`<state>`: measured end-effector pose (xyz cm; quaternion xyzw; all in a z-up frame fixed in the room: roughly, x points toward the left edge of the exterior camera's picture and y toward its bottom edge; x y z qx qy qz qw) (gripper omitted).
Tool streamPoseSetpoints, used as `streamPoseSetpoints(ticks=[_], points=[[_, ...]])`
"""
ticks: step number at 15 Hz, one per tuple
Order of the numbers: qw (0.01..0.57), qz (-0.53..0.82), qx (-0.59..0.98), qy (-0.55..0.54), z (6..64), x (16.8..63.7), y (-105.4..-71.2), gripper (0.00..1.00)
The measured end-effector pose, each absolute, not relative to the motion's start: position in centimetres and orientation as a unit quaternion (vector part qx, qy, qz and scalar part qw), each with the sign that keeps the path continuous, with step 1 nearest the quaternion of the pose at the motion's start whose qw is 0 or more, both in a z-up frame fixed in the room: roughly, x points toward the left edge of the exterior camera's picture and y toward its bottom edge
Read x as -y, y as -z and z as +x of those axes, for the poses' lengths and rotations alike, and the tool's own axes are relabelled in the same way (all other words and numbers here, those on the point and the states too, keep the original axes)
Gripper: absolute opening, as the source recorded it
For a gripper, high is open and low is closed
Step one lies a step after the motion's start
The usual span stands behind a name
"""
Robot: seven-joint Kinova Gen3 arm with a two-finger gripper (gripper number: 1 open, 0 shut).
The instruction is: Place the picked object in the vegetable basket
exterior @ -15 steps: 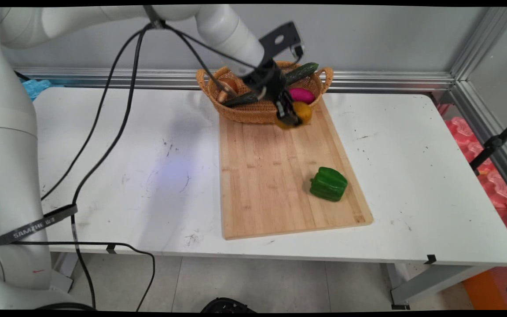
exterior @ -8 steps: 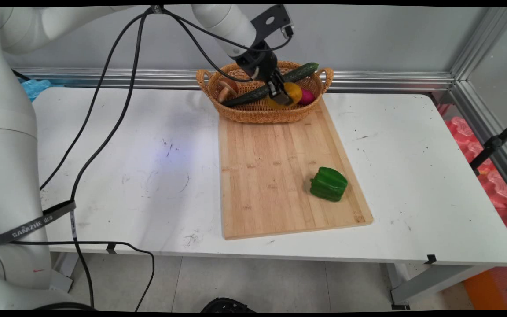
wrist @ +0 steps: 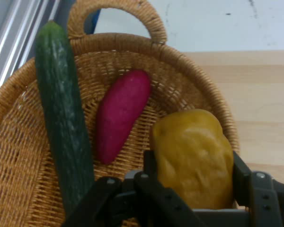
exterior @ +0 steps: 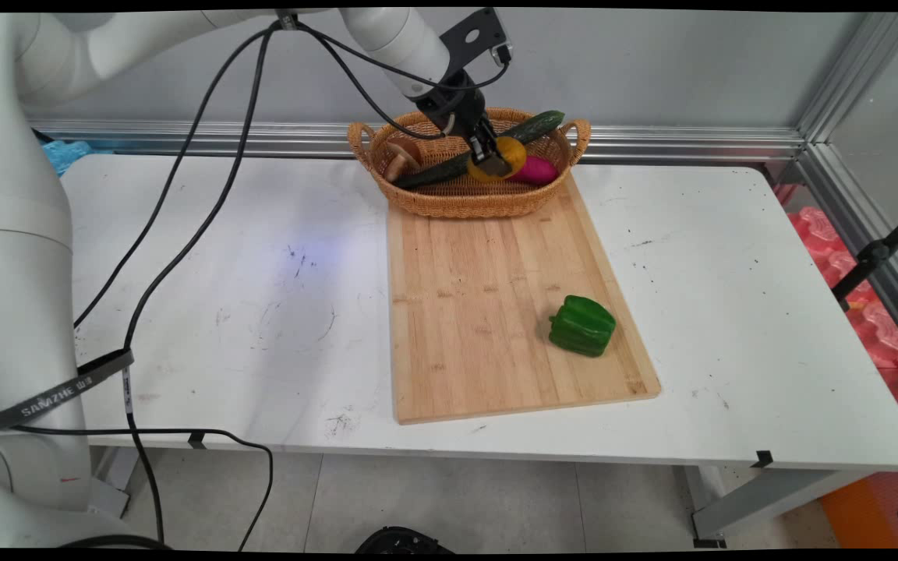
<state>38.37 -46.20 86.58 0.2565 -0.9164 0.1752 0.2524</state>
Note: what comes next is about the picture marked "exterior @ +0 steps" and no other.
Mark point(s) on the red foam mat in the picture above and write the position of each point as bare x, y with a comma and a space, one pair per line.
846, 257

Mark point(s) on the woven wicker basket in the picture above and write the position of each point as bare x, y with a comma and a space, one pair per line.
464, 199

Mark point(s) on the blue cloth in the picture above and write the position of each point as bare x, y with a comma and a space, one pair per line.
65, 154

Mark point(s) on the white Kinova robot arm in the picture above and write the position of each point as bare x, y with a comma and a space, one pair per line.
20, 234

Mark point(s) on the aluminium frame rail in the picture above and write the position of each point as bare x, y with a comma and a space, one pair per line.
652, 142

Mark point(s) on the brown toy mushroom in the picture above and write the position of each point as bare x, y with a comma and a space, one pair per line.
404, 156

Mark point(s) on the black device on floor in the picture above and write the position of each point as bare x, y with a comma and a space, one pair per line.
406, 540

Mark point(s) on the grey table leg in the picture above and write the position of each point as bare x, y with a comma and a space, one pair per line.
768, 499

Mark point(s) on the bamboo cutting board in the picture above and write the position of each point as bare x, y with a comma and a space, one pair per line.
496, 312

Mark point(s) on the yellow toy vegetable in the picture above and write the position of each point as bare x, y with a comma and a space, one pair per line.
517, 156

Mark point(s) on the green toy bell pepper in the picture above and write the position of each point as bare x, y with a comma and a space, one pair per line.
583, 326

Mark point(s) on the black table edge clip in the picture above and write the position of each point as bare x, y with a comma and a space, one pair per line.
762, 459
196, 439

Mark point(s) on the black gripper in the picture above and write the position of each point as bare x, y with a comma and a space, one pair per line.
453, 101

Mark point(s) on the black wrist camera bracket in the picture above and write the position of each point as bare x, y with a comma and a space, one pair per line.
474, 33

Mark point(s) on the green toy cucumber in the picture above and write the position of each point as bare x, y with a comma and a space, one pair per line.
535, 126

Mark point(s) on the magenta toy vegetable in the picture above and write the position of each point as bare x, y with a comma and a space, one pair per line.
536, 171

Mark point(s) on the black tripod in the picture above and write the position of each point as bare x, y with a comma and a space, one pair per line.
878, 253

